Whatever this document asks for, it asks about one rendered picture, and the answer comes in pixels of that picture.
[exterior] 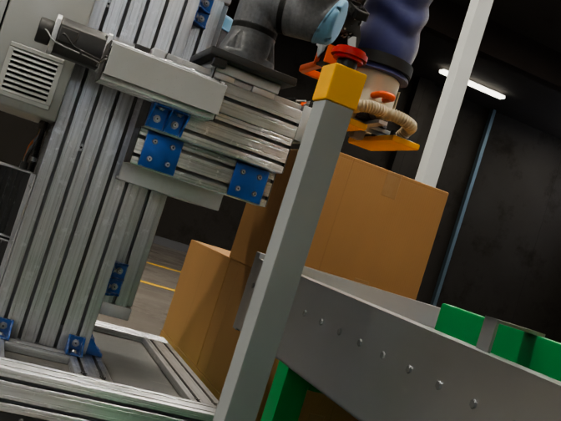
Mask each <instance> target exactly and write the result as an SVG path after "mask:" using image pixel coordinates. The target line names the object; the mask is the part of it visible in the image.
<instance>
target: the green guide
mask: <svg viewBox="0 0 561 421"><path fill-rule="evenodd" d="M434 329H435V330H437V331H439V332H443V333H445V334H447V335H449V336H451V337H455V338H457V339H459V340H461V341H464V342H467V343H469V344H471V345H473V346H475V347H476V348H478V349H480V350H482V351H484V352H486V353H493V354H495V355H498V356H499V357H502V358H505V359H507V360H509V361H512V362H514V363H517V364H519V365H522V366H524V367H526V368H529V369H532V370H533V371H536V372H538V373H541V374H543V375H546V376H548V377H551V378H553V379H556V380H558V381H560V382H561V343H560V342H555V341H553V340H550V339H548V338H546V337H545V335H546V334H543V333H541V332H536V331H534V330H531V329H528V328H525V327H520V326H518V325H515V324H512V323H509V322H505V321H501V320H498V319H496V318H493V317H488V316H485V317H484V316H481V315H478V314H476V313H473V312H469V311H466V310H463V309H461V308H459V307H455V306H452V305H448V304H446V303H443V304H442V306H441V309H440V312H439V315H438V318H437V322H436V326H435V328H434Z"/></svg>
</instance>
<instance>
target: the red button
mask: <svg viewBox="0 0 561 421"><path fill-rule="evenodd" d="M331 54H332V55H333V58H334V59H335V60H337V61H336V62H337V63H340V64H342V65H344V66H347V67H348V68H352V69H354V70H356V67H361V66H362V65H365V64H366V62H367V60H368V57H367V56H366V53H365V52H363V51H362V50H360V49H359V48H355V47H352V46H350V45H346V44H337V45H336V46H334V47H333V48H332V50H331Z"/></svg>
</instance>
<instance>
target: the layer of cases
mask: <svg viewBox="0 0 561 421"><path fill-rule="evenodd" d="M250 270H251V267H250V266H247V265H245V264H243V263H241V262H239V261H236V260H234V259H232V258H230V251H228V250H225V249H222V248H219V247H217V246H212V245H209V244H205V243H203V242H200V241H195V240H191V242H190V246H189V249H188V252H187V255H186V258H185V260H184V265H183V267H182V270H181V273H180V276H179V280H178V283H177V286H176V288H175V291H174V295H173V298H172V302H171V304H170V307H169V311H168V314H167V317H166V319H165V322H164V327H163V330H164V332H165V333H166V334H167V335H168V336H169V337H170V338H171V339H172V341H173V342H174V343H175V344H176V345H177V346H178V347H179V348H180V350H181V351H182V352H183V353H184V354H185V355H186V356H187V357H188V359H189V360H190V361H191V362H192V363H193V364H194V365H195V366H196V367H197V368H198V369H199V370H200V371H201V372H202V373H203V374H204V375H205V377H206V378H207V379H208V380H209V381H210V382H211V383H212V385H213V386H214V387H215V388H216V389H217V390H218V391H219V392H220V394H221V392H222V389H223V387H224V384H225V380H226V376H227V373H228V371H229V368H230V364H231V361H232V358H233V355H234V352H235V348H236V345H237V342H238V339H239V336H240V331H238V330H235V329H234V328H233V325H234V322H235V317H236V314H237V312H238V309H239V306H240V302H241V298H242V296H243V293H244V290H245V286H246V283H247V280H248V277H249V275H250ZM278 363H279V360H278V359H277V358H275V361H274V363H273V366H272V369H271V372H270V376H269V379H268V382H267V385H266V388H265V392H264V395H263V398H262V401H261V404H260V408H259V411H258V414H257V417H256V420H255V421H260V420H261V417H262V414H263V411H264V408H265V404H266V401H267V399H268V395H269V392H270V388H271V385H272V383H273V379H274V376H275V372H276V369H277V367H278ZM298 421H359V420H357V419H356V418H354V417H353V416H352V415H350V414H349V413H348V412H347V411H346V410H344V409H343V408H342V407H340V406H339V405H338V404H336V403H335V402H333V401H332V400H331V399H329V398H328V397H327V396H326V395H325V394H323V393H317V392H313V391H310V390H307V392H306V397H305V400H304V403H303V405H302V409H301V413H300V416H299V418H298Z"/></svg>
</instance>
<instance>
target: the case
mask: <svg viewBox="0 0 561 421"><path fill-rule="evenodd" d="M297 153H298V150H291V151H290V153H289V156H288V159H287V161H286V166H285V169H284V172H283V174H276V177H275V181H274V184H273V186H272V189H271V193H270V197H269V200H268V202H267V205H266V207H262V206H257V205H252V204H249V203H246V204H245V209H244V212H243V215H242V217H241V220H240V224H239V227H238V231H237V233H236V236H235V240H234V243H233V246H232V248H231V252H230V258H232V259H234V260H236V261H239V262H241V263H243V264H245V265H247V266H250V267H252V265H253V262H254V259H255V255H256V252H261V253H264V254H265V253H266V251H267V247H268V245H269V242H270V238H271V235H272V232H273V229H274V226H275V222H276V219H277V216H278V214H279V210H280V207H281V203H282V201H283V198H284V195H285V192H286V187H287V185H288V182H289V179H290V176H291V172H292V169H293V166H294V163H295V161H296V156H297ZM447 197H448V192H446V191H444V190H439V189H438V188H435V187H432V186H430V185H426V184H424V183H422V182H419V181H417V180H413V179H411V178H408V177H406V176H404V175H399V174H398V173H395V172H392V171H390V170H386V169H384V168H382V167H379V166H377V165H373V164H371V163H368V162H366V161H364V160H359V159H358V158H355V157H352V156H349V155H346V154H343V153H342V152H340V154H339V158H338V161H337V163H336V168H335V170H334V174H333V176H332V179H331V183H330V186H329V190H328V192H327V195H326V199H325V202H324V205H323V208H322V211H321V215H320V218H319V221H318V224H317V227H316V231H315V234H314V236H313V240H312V243H311V247H310V250H309V252H308V256H307V258H306V263H305V266H307V267H310V268H313V269H316V270H318V271H323V272H326V273H329V274H332V275H335V276H339V277H343V278H346V279H348V280H351V281H354V282H359V283H361V284H365V285H368V286H370V287H375V288H378V289H381V290H383V291H387V292H391V293H394V294H397V295H400V296H403V297H408V298H411V299H413V300H416V299H417V294H418V291H419V288H420V286H421V282H422V278H423V275H424V272H425V269H426V266H427V262H428V258H429V256H430V253H431V250H432V245H433V242H434V240H435V237H436V234H437V229H438V227H439V224H440V220H441V218H442V213H443V210H444V207H445V205H446V202H447Z"/></svg>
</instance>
